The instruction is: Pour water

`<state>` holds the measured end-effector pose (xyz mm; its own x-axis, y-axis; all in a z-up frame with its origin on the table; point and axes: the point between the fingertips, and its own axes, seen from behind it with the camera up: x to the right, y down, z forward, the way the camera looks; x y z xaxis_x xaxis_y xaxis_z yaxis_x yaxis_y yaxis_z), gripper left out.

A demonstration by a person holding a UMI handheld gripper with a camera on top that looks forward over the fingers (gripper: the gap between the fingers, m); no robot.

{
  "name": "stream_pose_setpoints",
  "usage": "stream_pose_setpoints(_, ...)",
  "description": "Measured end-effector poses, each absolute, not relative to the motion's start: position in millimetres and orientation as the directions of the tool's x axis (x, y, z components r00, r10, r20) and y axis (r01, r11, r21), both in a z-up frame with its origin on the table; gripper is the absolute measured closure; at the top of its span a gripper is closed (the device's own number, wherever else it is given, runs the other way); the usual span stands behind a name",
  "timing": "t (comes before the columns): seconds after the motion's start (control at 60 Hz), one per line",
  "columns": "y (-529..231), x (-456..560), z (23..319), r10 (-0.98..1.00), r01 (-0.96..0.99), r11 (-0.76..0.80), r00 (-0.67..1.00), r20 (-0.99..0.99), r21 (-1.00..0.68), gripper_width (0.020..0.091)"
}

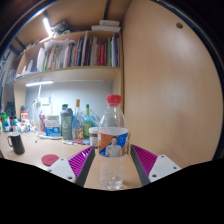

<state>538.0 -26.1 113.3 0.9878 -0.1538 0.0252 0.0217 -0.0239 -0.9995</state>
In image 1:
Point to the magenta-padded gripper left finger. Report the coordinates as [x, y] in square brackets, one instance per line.
[61, 166]

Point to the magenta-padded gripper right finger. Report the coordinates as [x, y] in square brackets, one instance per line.
[163, 166]

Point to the clear red-capped water bottle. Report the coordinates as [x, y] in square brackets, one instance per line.
[113, 143]

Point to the flat round red coaster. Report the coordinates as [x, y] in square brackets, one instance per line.
[50, 160]

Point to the blue and white carton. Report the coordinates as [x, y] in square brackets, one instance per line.
[52, 126]

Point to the grey shaker bottle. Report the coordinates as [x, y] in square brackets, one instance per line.
[66, 125]

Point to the yellow-capped clear bottle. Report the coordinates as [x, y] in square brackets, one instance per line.
[77, 126]

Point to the dark jar with white lid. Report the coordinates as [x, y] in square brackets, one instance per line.
[93, 137]

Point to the pink pouch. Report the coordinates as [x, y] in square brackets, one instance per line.
[42, 124]

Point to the small green bottle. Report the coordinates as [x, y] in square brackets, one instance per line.
[87, 125]

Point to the black mug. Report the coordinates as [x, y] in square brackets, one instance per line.
[17, 144]

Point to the red and white container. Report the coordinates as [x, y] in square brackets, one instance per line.
[24, 116]

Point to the white desk lamp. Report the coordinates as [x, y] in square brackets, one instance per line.
[39, 83]

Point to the wooden shelf unit with books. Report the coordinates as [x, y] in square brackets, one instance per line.
[83, 53]

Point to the ceiling tube light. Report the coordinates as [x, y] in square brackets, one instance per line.
[47, 26]

